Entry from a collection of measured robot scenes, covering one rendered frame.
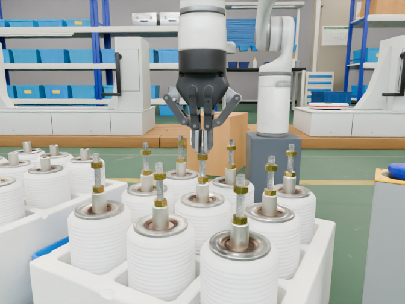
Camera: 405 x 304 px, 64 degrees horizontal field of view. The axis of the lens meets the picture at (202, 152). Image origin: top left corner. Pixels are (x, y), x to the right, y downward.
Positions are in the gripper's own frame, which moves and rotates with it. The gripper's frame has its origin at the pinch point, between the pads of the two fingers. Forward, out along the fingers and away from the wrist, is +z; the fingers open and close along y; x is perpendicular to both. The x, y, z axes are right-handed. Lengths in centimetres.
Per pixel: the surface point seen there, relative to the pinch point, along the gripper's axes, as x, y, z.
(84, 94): 419, -269, 4
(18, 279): -2.5, -36.2, 28.2
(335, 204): 73, 37, 36
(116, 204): -5.3, -13.2, 10.0
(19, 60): 402, -365, -48
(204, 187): -1.0, 0.5, 7.6
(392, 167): -2.7, 28.1, 2.5
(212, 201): -0.2, 1.7, 10.3
